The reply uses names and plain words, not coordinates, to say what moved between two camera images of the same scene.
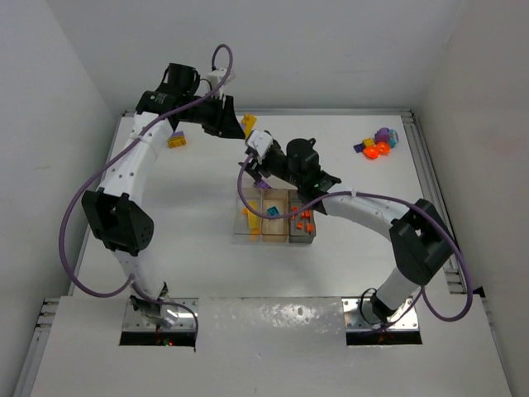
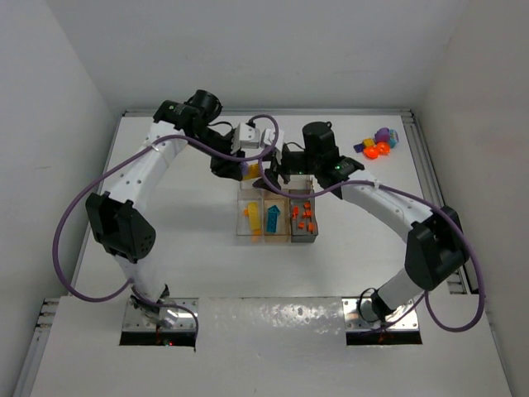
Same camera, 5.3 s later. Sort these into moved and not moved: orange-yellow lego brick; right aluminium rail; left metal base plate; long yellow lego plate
Moved: orange-yellow lego brick
Not moved: right aluminium rail; long yellow lego plate; left metal base plate
